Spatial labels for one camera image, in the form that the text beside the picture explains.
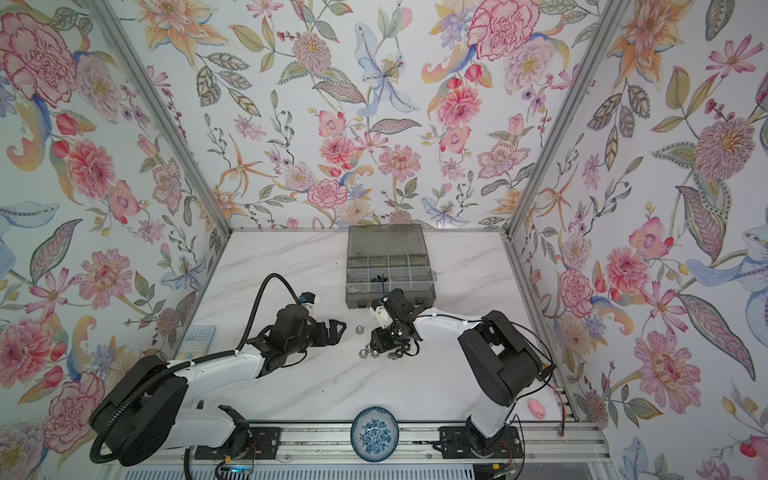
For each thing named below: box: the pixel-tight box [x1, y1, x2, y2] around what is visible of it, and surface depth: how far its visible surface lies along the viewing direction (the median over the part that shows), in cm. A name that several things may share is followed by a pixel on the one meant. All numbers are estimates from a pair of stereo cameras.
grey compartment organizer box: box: [345, 224, 437, 309], surface depth 109 cm
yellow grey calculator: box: [175, 325, 217, 361], surface depth 92 cm
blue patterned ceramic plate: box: [350, 406, 399, 463], surface depth 76 cm
